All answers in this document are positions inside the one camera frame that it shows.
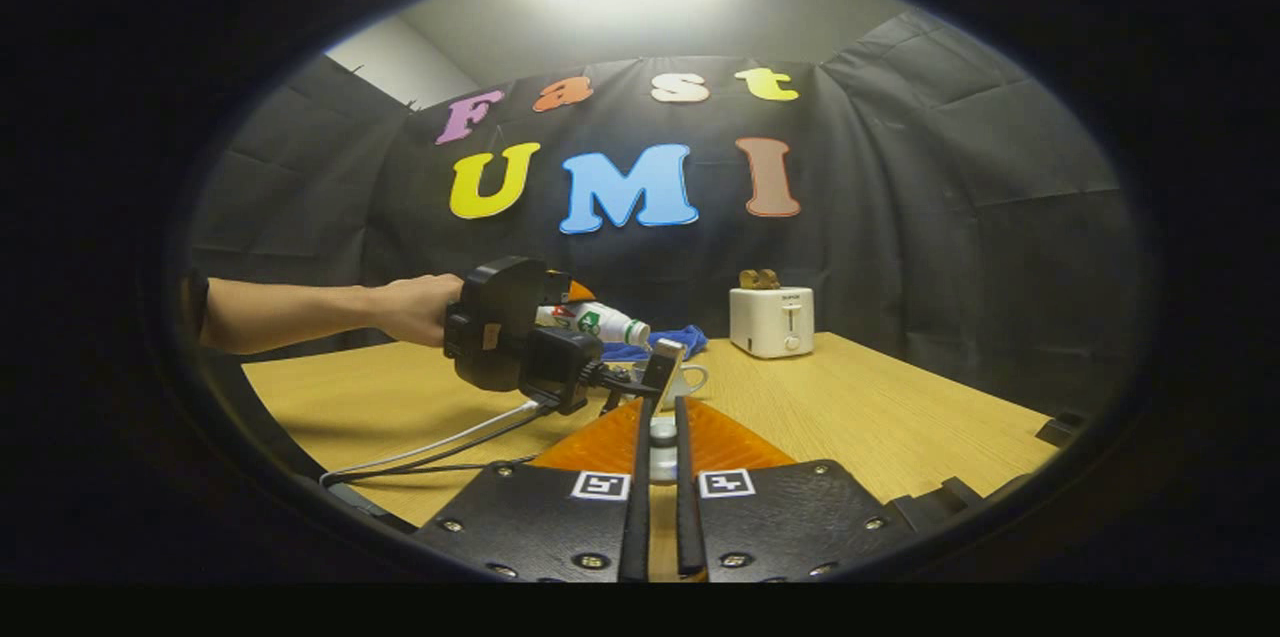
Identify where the white blue-patterned teacup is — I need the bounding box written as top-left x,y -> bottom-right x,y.
640,362 -> 709,410

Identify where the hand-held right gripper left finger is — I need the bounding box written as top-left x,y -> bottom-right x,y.
413,397 -> 653,583

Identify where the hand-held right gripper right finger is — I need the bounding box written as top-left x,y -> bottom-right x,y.
675,395 -> 918,583

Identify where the white water bottle green label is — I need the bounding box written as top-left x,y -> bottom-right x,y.
535,300 -> 652,348

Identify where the blue towel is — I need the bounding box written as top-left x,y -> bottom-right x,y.
600,324 -> 709,363

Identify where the white cable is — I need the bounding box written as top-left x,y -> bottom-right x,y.
320,401 -> 543,488

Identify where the black backdrop cloth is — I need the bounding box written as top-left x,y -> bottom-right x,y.
190,12 -> 1141,418

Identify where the white toaster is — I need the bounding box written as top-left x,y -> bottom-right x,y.
729,286 -> 815,360

